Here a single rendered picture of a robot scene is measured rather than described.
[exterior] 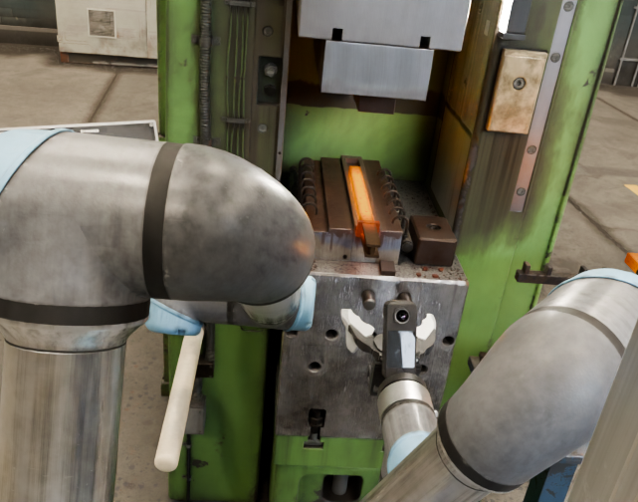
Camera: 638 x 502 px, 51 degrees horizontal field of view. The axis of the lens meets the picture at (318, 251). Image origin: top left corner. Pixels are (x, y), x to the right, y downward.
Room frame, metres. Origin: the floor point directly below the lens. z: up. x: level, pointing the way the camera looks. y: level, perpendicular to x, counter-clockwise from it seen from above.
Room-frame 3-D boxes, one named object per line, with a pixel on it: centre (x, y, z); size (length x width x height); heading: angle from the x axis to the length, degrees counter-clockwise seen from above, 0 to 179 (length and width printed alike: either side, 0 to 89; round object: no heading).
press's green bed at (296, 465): (1.46, -0.11, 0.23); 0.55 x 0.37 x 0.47; 5
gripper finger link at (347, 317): (0.88, -0.07, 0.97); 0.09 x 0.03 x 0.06; 41
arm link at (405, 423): (0.64, -0.15, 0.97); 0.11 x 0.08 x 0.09; 5
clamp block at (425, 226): (1.31, -0.24, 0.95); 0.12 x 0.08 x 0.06; 5
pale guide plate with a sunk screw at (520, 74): (1.40, -0.37, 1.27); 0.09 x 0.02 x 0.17; 95
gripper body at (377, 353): (0.80, -0.14, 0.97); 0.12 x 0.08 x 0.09; 5
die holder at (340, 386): (1.46, -0.11, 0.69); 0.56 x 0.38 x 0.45; 5
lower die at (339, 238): (1.45, -0.05, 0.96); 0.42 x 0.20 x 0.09; 5
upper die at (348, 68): (1.45, -0.05, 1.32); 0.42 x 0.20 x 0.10; 5
